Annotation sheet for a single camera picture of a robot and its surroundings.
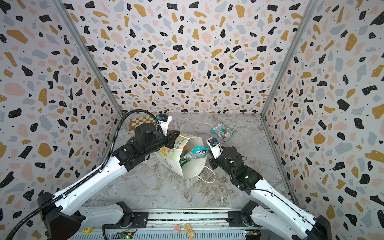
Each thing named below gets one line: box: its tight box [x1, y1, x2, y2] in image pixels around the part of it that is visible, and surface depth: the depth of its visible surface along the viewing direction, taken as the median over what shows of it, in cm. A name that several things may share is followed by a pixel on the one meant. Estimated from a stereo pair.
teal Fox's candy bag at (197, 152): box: [186, 145, 211, 159], surface depth 72 cm
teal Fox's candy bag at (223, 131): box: [210, 122, 236, 142], surface depth 111 cm
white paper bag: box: [155, 134, 208, 179], surface depth 79 cm
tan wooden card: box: [184, 223, 195, 240], surface depth 72 cm
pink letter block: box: [174, 224, 181, 233], surface depth 73 cm
